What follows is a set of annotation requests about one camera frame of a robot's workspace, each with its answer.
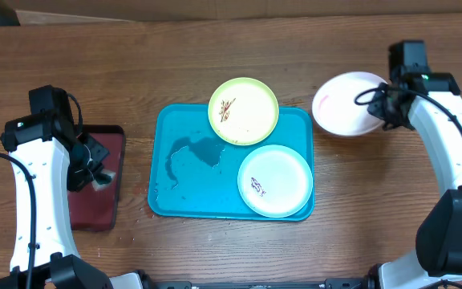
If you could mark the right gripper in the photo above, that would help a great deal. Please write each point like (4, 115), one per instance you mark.
(378, 109)

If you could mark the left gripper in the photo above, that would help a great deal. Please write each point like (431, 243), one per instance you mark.
(76, 181)

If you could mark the green scouring sponge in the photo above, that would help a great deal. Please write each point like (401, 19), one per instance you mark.
(103, 179)

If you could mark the white plate with red stain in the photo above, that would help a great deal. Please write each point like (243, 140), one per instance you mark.
(334, 108)

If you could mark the light blue rimmed plate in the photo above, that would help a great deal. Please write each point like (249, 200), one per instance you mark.
(275, 181)

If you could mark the yellow-green rimmed plate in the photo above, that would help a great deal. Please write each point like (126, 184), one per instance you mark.
(243, 111)

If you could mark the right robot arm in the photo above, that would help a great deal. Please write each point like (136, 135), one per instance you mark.
(429, 103)

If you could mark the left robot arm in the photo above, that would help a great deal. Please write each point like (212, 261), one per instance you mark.
(51, 156)

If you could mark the black tray with red liner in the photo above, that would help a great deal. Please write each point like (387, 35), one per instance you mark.
(94, 208)

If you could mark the teal plastic tray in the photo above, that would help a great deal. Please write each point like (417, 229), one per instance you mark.
(193, 171)

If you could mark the cardboard panel at back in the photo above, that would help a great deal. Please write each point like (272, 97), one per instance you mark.
(173, 10)

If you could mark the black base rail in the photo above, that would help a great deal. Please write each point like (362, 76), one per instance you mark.
(333, 283)

